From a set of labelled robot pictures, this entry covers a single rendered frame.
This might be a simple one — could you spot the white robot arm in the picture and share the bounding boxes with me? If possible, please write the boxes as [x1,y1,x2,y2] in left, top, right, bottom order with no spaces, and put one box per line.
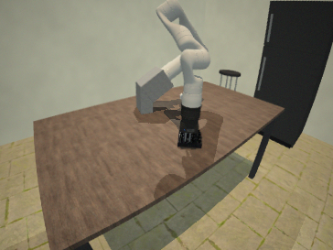
[156,0,210,94]

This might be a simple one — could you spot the black knob box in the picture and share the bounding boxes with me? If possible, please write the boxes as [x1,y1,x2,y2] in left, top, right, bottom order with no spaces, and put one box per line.
[177,131,202,148]

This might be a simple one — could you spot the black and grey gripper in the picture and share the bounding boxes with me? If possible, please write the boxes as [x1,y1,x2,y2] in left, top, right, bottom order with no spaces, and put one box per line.
[179,92,202,142]

